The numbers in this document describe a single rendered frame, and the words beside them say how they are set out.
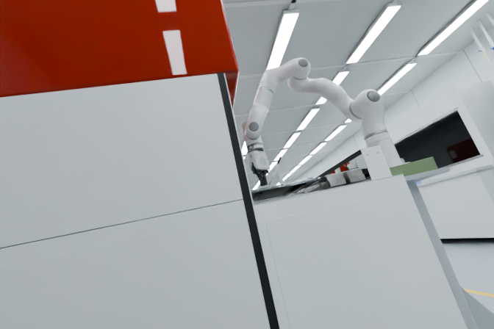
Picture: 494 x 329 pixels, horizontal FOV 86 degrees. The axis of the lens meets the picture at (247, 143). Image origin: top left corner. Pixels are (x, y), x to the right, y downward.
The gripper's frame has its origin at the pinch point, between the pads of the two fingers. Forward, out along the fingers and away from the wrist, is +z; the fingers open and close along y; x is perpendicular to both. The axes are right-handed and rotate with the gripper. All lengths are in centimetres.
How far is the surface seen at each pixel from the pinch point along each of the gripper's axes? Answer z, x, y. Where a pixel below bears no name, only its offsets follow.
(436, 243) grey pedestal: 43, -50, 43
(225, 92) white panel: -20, -32, -46
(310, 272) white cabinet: 38, -27, -20
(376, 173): 10.5, -46.2, 14.9
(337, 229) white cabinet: 27.0, -35.0, -10.0
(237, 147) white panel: -2, -32, -46
